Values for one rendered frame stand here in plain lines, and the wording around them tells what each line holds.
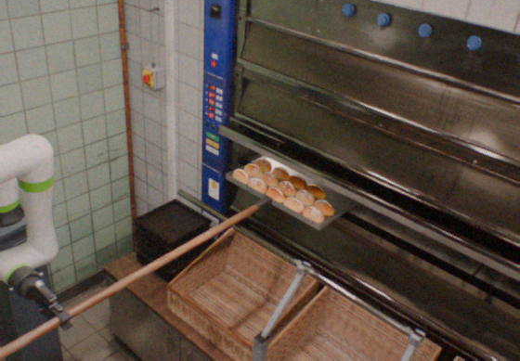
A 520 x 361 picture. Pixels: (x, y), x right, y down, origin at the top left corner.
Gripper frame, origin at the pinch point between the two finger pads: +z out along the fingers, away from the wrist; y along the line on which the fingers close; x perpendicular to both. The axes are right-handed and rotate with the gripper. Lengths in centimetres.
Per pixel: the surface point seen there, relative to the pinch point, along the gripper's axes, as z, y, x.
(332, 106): 17, -46, -116
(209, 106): -51, -24, -113
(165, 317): -24, 62, -61
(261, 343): 39, 24, -55
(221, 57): -44, -50, -113
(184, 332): -10, 62, -61
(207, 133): -51, -9, -113
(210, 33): -51, -59, -113
